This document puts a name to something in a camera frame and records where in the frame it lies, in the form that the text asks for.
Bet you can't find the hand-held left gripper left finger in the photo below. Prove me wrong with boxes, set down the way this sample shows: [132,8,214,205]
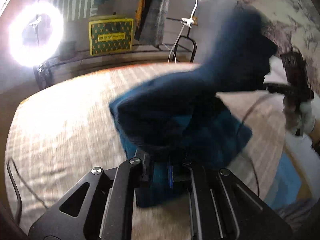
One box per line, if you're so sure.
[29,151,152,240]

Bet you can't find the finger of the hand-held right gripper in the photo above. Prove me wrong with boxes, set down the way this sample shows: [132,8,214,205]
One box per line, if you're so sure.
[262,83,288,93]

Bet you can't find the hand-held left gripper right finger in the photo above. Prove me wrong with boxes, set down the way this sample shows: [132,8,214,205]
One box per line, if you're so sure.
[169,159,293,240]

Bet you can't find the teal plaid fleece jacket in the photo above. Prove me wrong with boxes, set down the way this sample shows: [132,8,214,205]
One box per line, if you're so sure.
[109,9,278,208]

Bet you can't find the black metal clothes rack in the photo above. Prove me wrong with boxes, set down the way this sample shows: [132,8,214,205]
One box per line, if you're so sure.
[32,0,208,90]

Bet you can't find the person's right hand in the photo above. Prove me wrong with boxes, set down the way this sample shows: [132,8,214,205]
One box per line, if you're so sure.
[299,99,316,134]

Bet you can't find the beige checked bed blanket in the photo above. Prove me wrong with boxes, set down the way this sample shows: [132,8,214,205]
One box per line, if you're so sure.
[5,64,308,240]

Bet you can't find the striped cloth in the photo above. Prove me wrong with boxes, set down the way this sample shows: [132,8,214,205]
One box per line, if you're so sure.
[274,197,320,232]

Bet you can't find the grey plaid hanging coat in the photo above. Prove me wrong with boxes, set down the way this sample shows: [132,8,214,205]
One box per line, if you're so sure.
[136,0,172,47]

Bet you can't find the yellow green patterned box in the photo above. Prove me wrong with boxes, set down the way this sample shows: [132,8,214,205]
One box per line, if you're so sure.
[89,17,134,56]

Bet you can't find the dark pot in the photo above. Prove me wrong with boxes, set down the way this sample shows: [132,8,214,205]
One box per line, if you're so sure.
[59,41,77,58]

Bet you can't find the long yellow box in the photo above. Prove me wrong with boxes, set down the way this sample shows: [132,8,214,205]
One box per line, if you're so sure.
[134,0,146,32]

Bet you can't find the landscape wall poster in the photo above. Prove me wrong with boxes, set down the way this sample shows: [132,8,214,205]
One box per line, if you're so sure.
[236,0,320,98]

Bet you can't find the white lamp cable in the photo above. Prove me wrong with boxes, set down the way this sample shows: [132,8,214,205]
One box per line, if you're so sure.
[168,22,187,63]

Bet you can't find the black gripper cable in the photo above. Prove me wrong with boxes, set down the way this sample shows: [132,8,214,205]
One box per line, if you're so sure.
[6,158,49,222]

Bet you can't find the ring light on stand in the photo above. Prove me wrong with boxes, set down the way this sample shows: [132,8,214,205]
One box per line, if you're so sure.
[7,2,65,67]

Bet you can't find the green striped wall hanging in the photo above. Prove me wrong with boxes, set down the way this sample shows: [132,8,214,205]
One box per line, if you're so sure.
[49,0,98,22]

